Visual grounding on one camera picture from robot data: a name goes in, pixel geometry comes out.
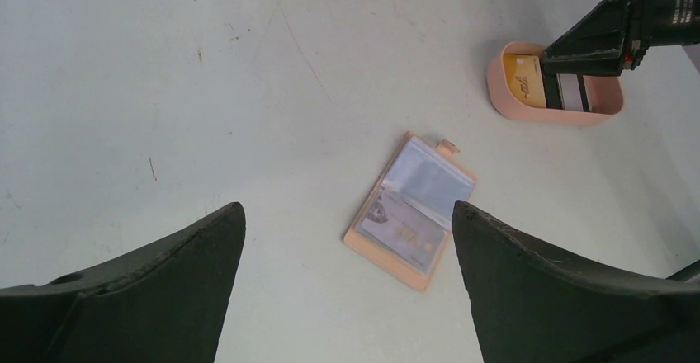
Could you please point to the pink oval tray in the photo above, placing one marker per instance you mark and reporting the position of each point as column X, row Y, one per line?
column 605, row 94

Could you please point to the gold credit card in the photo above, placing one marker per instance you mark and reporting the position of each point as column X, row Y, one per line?
column 524, row 79

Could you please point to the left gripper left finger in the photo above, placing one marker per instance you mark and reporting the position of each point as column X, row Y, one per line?
column 163, row 302

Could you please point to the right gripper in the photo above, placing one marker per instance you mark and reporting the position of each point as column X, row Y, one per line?
column 613, row 37

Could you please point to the grey silver credit card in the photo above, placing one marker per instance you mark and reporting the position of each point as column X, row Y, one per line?
column 400, row 228

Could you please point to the beige leather card holder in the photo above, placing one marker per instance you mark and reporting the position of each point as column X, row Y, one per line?
column 428, row 178

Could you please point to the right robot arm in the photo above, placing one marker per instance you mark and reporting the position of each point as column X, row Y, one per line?
column 676, row 22

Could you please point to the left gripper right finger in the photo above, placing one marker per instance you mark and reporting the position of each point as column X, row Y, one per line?
column 532, row 301

